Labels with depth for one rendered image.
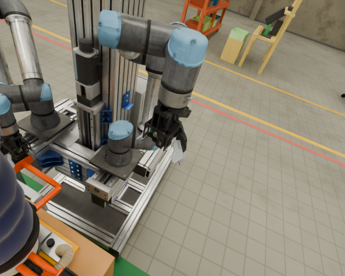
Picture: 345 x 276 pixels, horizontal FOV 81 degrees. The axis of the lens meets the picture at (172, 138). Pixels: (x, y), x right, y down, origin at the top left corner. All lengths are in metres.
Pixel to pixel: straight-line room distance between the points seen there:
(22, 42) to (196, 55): 0.84
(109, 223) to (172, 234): 0.62
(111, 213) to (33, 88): 1.24
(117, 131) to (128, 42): 0.57
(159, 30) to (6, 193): 0.51
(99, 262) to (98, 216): 0.91
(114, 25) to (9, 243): 0.62
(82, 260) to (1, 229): 0.45
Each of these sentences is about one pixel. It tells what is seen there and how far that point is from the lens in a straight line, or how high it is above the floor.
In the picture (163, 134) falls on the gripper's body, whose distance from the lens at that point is 0.49.
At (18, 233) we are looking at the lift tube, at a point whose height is 1.28.
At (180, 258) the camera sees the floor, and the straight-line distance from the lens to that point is 2.10.
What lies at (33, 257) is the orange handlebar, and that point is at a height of 1.08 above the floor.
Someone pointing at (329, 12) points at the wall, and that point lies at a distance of 14.24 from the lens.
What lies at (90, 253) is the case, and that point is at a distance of 1.05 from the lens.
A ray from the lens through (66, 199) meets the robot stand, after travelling 2.02.
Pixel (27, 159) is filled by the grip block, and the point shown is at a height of 1.09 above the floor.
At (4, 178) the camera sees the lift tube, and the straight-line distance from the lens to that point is 0.61.
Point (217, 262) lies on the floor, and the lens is 2.21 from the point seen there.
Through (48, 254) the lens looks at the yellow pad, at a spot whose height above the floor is 0.97.
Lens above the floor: 1.95
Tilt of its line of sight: 42 degrees down
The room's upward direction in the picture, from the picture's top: 18 degrees clockwise
